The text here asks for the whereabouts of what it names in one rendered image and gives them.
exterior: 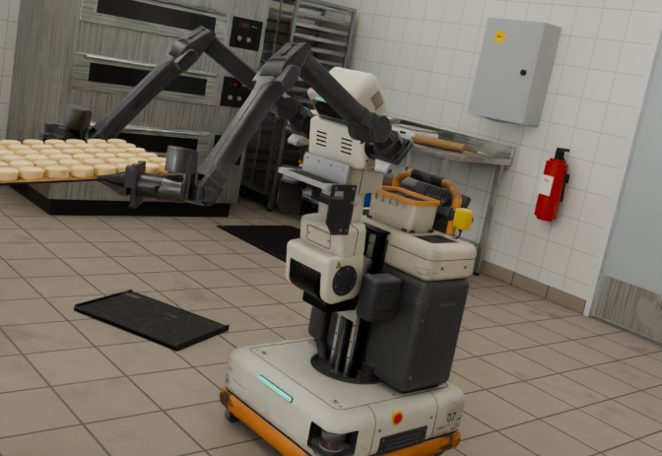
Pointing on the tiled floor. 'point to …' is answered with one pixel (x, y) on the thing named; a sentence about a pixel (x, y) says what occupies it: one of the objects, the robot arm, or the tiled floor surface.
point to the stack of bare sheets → (152, 319)
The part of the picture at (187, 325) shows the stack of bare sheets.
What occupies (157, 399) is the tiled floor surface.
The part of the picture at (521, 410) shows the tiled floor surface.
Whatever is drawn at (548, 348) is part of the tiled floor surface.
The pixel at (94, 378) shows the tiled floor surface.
